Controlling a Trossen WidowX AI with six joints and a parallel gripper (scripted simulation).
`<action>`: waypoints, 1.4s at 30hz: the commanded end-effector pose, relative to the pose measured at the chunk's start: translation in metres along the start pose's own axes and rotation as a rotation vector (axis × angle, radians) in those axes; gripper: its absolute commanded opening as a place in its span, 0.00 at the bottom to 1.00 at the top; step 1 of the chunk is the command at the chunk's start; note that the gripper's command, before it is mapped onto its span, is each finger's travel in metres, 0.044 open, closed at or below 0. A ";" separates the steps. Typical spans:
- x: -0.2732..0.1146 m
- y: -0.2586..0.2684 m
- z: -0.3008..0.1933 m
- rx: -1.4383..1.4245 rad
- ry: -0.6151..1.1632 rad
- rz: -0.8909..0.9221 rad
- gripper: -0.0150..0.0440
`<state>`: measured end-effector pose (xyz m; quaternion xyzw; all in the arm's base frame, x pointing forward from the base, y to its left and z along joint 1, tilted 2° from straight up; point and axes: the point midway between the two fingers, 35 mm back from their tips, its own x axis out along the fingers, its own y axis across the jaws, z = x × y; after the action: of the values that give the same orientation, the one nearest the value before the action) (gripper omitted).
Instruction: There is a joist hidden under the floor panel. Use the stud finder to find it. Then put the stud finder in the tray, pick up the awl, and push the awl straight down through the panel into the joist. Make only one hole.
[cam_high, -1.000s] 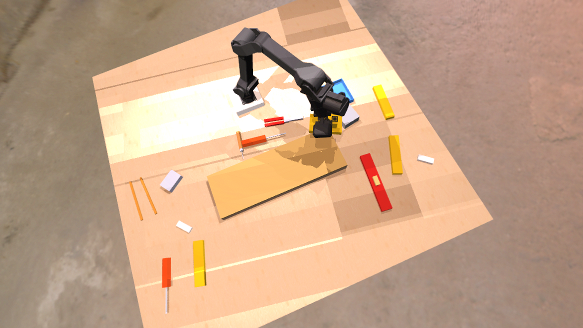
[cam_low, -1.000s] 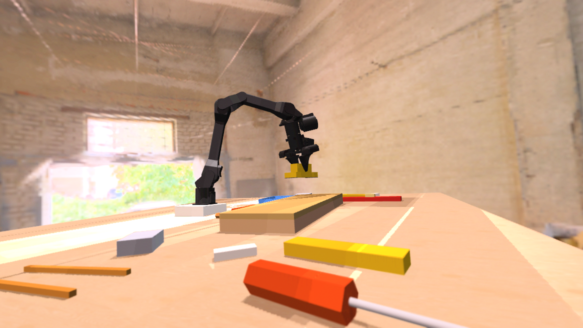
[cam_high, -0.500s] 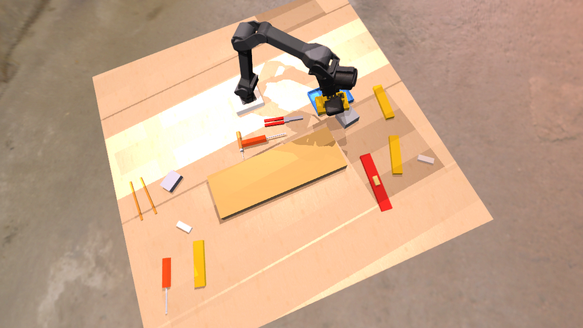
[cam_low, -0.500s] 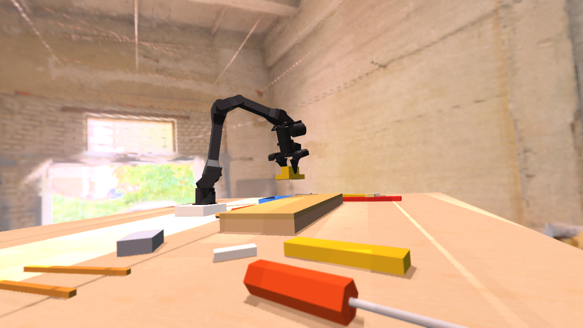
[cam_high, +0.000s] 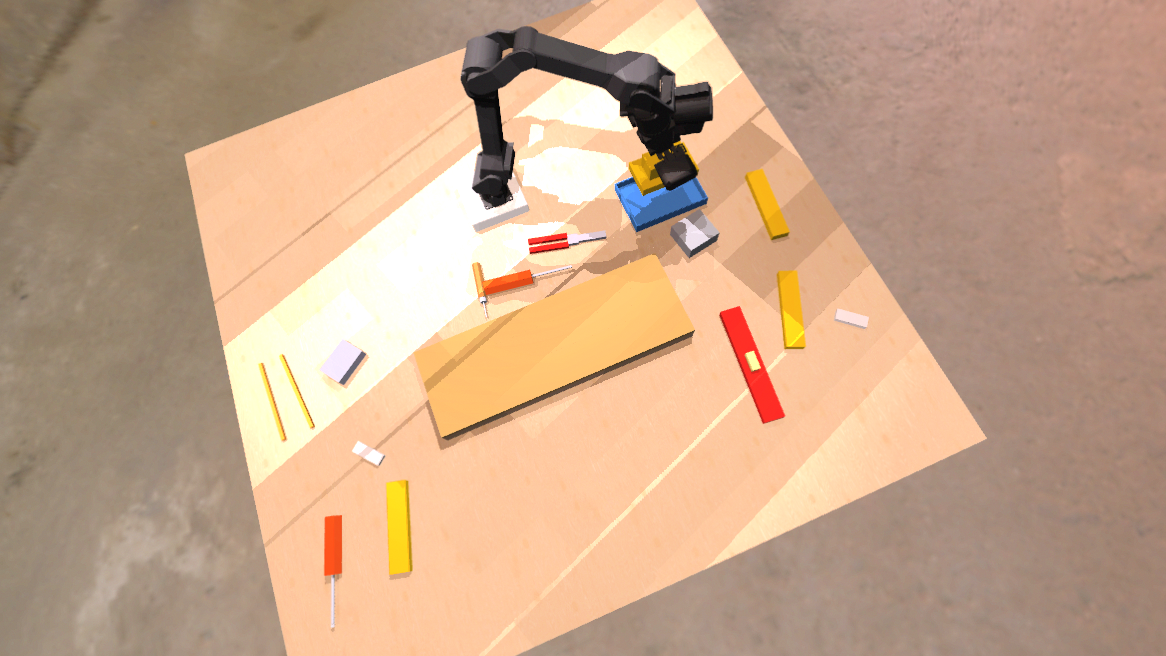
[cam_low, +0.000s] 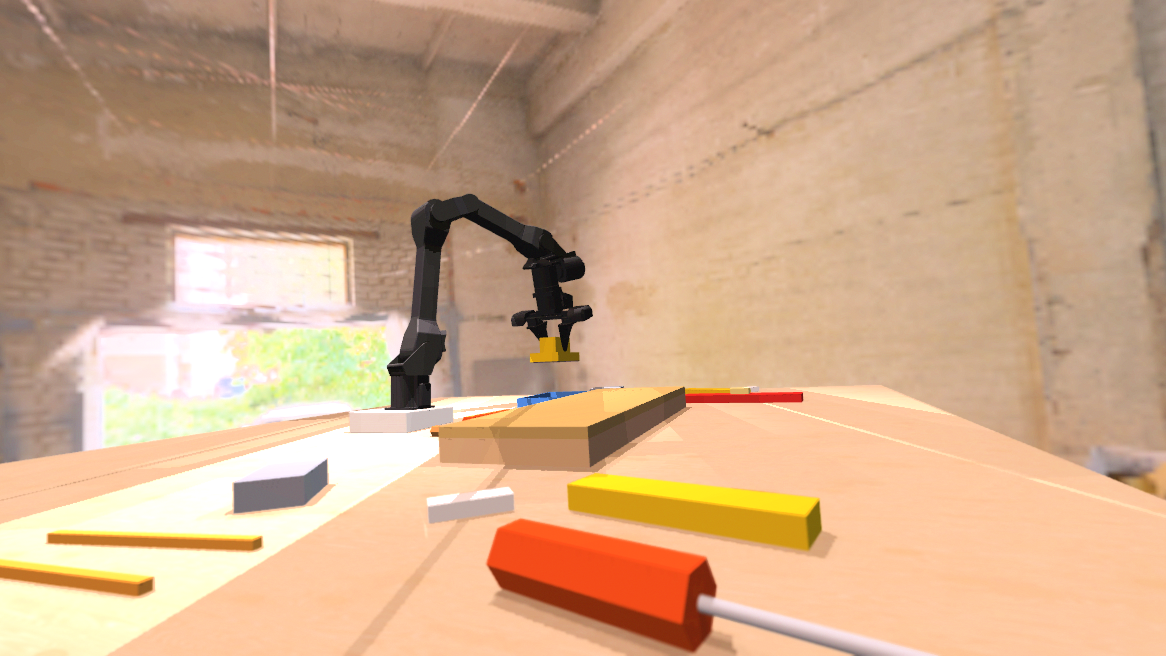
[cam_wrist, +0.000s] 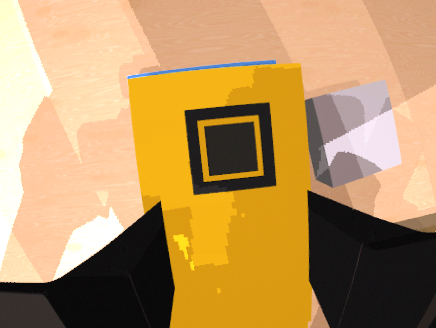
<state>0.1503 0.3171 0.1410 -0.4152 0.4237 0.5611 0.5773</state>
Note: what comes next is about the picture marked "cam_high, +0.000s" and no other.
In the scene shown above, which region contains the blue shallow tray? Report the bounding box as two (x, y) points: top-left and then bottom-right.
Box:
(614, 177), (708, 232)

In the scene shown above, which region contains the white rectangular bar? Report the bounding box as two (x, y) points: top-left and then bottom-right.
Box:
(352, 440), (385, 466)
(834, 309), (869, 329)

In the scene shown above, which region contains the pale yellow panel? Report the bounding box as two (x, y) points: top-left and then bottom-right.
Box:
(413, 253), (695, 440)

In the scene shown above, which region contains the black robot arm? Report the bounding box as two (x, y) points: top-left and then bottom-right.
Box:
(461, 26), (714, 210)

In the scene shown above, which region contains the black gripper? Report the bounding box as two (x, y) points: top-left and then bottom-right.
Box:
(628, 117), (698, 191)

